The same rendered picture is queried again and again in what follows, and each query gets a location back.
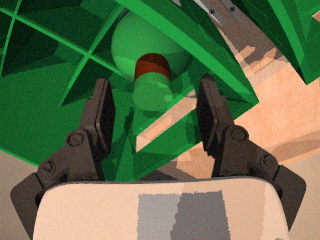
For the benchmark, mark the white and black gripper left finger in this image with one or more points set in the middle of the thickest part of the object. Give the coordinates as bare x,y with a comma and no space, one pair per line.
84,150

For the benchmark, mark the green crate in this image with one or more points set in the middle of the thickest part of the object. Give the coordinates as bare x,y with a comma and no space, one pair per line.
36,114
276,19

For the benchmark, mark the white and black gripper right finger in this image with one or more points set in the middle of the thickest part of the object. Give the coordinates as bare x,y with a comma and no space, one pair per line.
223,139

